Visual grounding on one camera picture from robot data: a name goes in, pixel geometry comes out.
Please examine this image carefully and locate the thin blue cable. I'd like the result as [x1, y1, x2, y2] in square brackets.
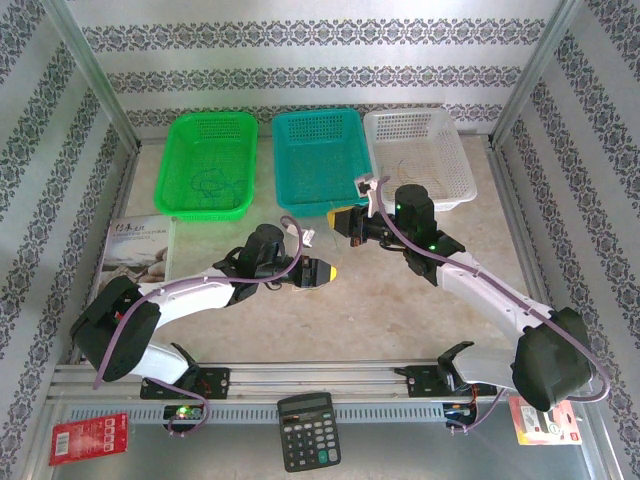
[188, 167, 249, 202]

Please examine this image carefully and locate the teal plastic basket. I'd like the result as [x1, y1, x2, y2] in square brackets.
[271, 108, 377, 219]

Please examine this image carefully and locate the white plastic basket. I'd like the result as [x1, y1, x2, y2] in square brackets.
[363, 108, 478, 216]

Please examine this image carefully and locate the green plastic basket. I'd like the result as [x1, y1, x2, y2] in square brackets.
[153, 110, 260, 223]

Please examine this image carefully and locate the book with printed cover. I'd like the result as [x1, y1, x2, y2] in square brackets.
[97, 215, 177, 289]

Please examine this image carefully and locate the black desk calculator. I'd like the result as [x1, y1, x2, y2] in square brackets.
[277, 391, 343, 474]

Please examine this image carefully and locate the red flash drive package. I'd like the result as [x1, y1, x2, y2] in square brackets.
[508, 397, 584, 446]

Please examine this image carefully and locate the red retail package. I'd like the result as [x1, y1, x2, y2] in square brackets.
[48, 412, 130, 467]

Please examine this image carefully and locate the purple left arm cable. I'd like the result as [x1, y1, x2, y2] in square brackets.
[92, 215, 306, 439]

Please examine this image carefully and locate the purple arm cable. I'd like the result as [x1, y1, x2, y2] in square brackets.
[92, 215, 306, 439]
[367, 174, 611, 436]

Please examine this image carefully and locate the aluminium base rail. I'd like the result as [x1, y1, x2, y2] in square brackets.
[47, 360, 596, 401]

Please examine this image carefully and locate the grey slotted cable duct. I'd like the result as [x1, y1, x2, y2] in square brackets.
[64, 405, 451, 425]

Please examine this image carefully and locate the aluminium frame post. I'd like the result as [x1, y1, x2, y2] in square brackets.
[491, 0, 585, 149]
[43, 0, 142, 149]

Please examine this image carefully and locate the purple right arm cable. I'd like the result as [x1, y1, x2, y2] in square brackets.
[367, 174, 611, 436]

